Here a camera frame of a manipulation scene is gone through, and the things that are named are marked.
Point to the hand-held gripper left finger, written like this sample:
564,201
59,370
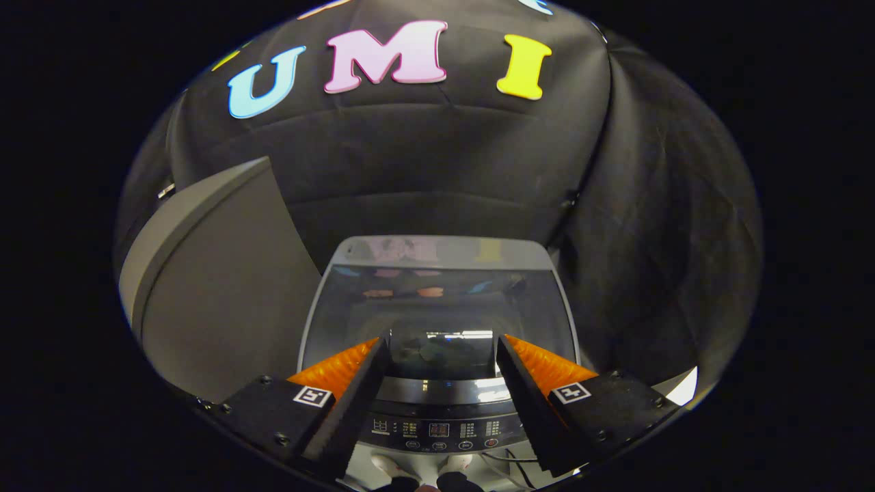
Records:
348,417

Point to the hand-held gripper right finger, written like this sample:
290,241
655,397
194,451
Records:
523,410

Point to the grey top-load washing machine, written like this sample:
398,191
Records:
437,251

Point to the person's white shoe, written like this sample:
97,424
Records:
391,466
458,462

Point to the silver backdrop clip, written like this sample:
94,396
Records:
166,189

